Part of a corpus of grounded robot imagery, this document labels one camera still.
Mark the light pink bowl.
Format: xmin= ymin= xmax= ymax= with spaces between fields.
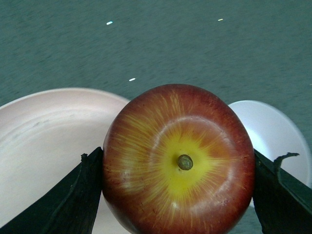
xmin=229 ymin=100 xmax=312 ymax=187

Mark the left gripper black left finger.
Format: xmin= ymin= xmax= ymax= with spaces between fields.
xmin=0 ymin=147 xmax=103 ymax=234

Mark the pink round plate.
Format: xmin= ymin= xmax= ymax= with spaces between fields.
xmin=0 ymin=88 xmax=127 ymax=234

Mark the red yellow apple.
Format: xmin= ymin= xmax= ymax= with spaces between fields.
xmin=103 ymin=84 xmax=255 ymax=234

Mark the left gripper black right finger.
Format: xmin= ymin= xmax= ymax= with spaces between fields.
xmin=253 ymin=150 xmax=312 ymax=234

